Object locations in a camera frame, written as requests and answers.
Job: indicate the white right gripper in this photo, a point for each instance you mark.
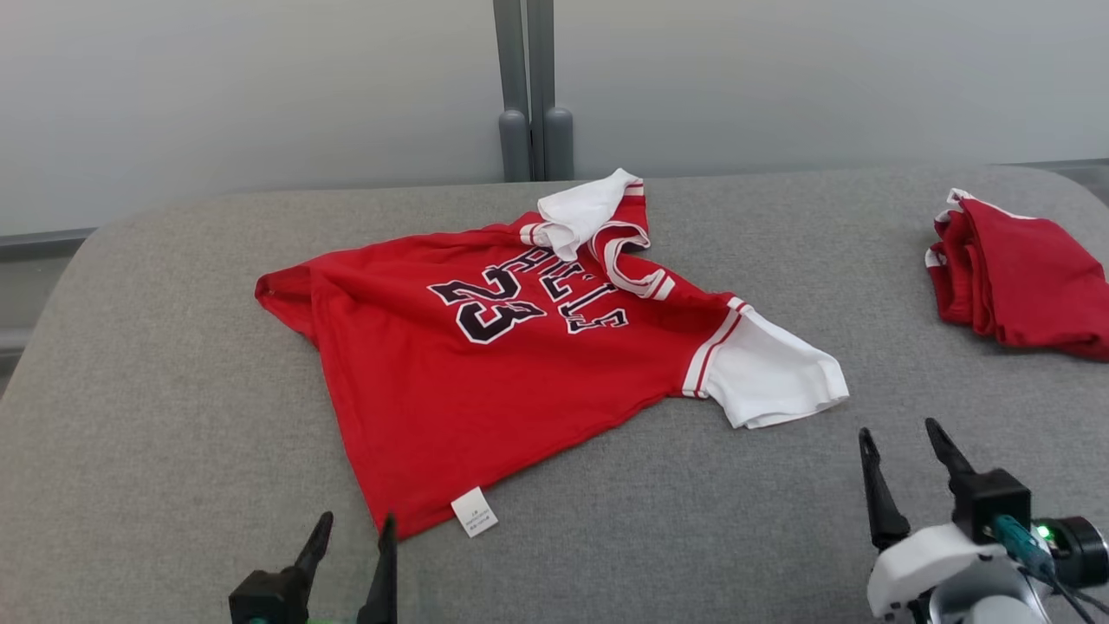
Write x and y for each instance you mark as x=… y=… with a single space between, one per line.
x=918 y=563

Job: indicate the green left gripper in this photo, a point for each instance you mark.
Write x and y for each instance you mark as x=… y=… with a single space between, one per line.
x=333 y=621

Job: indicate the red jersey with white sleeves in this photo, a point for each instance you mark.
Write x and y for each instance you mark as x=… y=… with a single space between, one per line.
x=416 y=390

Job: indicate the red shorts with white trim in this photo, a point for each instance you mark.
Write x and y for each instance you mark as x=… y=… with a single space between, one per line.
x=1031 y=277

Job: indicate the grey fabric sofa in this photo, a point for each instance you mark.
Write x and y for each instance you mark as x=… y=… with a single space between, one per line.
x=173 y=390

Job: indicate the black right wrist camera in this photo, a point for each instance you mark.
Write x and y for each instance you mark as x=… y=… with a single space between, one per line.
x=988 y=503

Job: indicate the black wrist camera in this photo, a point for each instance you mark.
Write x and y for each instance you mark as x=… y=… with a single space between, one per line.
x=988 y=503
x=269 y=598

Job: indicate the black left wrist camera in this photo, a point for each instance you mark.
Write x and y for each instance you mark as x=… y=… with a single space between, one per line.
x=269 y=598

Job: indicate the grey wall skirting rail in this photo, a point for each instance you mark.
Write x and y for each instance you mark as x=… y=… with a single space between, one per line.
x=43 y=244
x=1057 y=164

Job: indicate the grey partition post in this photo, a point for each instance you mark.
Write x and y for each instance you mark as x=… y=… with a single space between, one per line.
x=548 y=52
x=511 y=52

